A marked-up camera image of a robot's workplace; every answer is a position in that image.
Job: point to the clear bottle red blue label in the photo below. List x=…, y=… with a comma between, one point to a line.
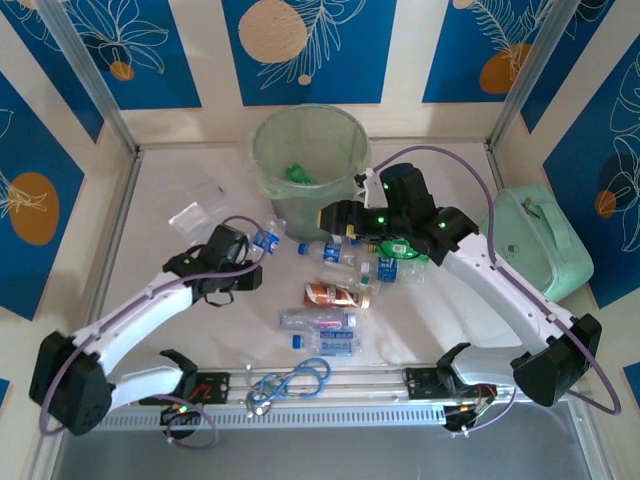
x=315, y=320

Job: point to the translucent green waste bin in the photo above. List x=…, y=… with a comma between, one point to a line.
x=300, y=215

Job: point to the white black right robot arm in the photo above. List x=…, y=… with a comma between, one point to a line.
x=500, y=295

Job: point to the clear bag white contents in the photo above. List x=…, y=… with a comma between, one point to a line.
x=192, y=220

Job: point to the copper label plastic bottle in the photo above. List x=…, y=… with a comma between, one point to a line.
x=330, y=295

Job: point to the aluminium frame post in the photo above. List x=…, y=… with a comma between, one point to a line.
x=85, y=70
x=530, y=70

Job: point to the grey metal sheet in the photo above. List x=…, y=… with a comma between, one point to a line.
x=325, y=455

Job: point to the blue label bottle white cap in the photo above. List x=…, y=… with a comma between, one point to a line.
x=386, y=270

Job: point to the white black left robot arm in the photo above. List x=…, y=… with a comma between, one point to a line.
x=135, y=310

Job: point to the clear bottle round blue logo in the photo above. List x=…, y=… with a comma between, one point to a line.
x=267, y=243

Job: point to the aluminium table side rail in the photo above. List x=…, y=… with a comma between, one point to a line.
x=494, y=162
x=111, y=225

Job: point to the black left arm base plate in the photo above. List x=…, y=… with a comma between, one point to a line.
x=215, y=387

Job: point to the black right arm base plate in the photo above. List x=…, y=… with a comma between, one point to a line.
x=417, y=385

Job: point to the clear bottle blue white label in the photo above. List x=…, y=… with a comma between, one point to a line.
x=330, y=254

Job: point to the clear bottle blue cap label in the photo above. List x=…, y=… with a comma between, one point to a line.
x=332, y=343

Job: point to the aluminium front rail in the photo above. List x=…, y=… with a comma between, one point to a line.
x=360, y=385

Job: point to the white table cover sheet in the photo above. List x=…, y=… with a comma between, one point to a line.
x=240, y=340

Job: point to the mint green zipper bag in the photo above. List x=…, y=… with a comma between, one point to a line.
x=550, y=250

